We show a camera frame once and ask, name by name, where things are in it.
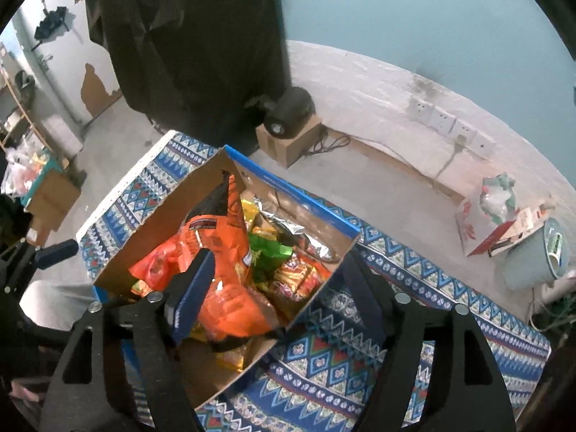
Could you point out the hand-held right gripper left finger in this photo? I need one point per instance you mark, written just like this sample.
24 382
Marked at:
191 297

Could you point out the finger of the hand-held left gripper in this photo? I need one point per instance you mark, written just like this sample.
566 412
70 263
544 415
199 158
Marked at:
56 252

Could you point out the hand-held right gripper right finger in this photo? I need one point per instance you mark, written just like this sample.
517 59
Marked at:
366 297

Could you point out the red translucent snack bag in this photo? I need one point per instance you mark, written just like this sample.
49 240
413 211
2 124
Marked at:
155 267

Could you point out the orange black snack bag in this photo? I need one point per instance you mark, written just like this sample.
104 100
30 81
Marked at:
229 256

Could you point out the narrow yellow snack packet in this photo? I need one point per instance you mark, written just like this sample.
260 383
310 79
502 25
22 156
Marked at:
231 357

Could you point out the blue cardboard box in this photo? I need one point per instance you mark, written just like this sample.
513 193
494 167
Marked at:
157 216

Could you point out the green snack bag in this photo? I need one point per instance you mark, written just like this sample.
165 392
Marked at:
267 252

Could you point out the silver black foil snack packet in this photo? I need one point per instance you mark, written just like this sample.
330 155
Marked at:
279 216

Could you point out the open cardboard box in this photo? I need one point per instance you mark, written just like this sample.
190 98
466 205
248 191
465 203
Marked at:
54 198

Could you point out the patterned blue tablecloth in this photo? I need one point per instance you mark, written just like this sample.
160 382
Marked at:
342 369

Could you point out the clear plastic bag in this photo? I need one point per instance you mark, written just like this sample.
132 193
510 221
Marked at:
22 171

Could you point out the red white paper bag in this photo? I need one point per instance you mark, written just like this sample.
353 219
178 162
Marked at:
483 220

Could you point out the wooden rack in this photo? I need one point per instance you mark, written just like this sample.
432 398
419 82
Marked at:
20 112

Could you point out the light blue waste bin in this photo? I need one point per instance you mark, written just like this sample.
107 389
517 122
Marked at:
531 261

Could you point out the small brown cardboard box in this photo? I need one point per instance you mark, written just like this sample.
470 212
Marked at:
288 146

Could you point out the flat cardboard packaging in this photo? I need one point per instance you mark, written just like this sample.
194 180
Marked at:
526 227

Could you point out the white plastic jug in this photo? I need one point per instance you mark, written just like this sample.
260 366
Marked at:
558 288

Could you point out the black round fan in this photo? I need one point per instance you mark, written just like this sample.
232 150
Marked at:
288 110

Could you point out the black hanging cloth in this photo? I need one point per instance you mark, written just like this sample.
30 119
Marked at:
189 40

